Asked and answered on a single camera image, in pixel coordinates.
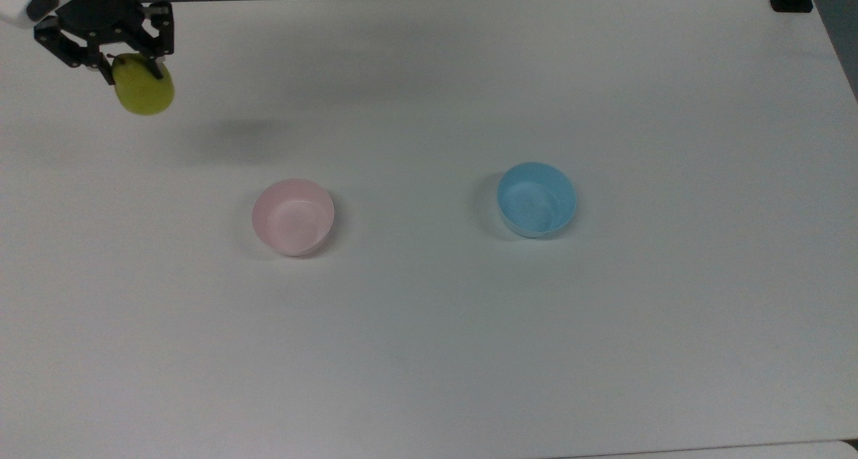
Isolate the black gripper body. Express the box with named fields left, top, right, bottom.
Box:
left=58, top=0, right=144, bottom=48

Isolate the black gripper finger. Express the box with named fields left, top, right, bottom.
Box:
left=137, top=1, right=176, bottom=80
left=34, top=17, right=115, bottom=85

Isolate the green pear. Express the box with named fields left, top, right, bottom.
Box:
left=112, top=52, right=176, bottom=117

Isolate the pink plastic bowl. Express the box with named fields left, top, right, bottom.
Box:
left=251, top=178, right=335, bottom=257

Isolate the blue plastic bowl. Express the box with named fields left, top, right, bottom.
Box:
left=496, top=162, right=578, bottom=239

